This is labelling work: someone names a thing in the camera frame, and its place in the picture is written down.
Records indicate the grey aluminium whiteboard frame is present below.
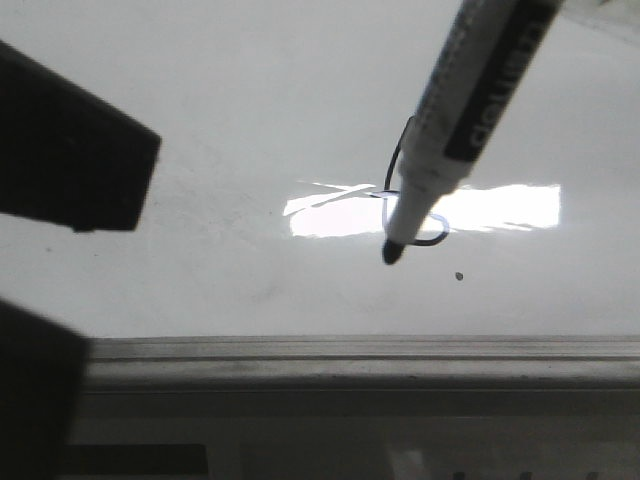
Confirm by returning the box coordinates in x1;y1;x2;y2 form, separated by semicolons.
85;335;639;393

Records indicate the white whiteboard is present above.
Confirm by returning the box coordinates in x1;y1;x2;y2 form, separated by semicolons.
1;1;639;337

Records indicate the white black whiteboard marker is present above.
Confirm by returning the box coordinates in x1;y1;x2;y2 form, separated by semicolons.
382;1;561;265

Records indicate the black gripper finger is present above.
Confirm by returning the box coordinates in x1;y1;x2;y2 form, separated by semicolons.
1;301;91;479
1;43;161;232

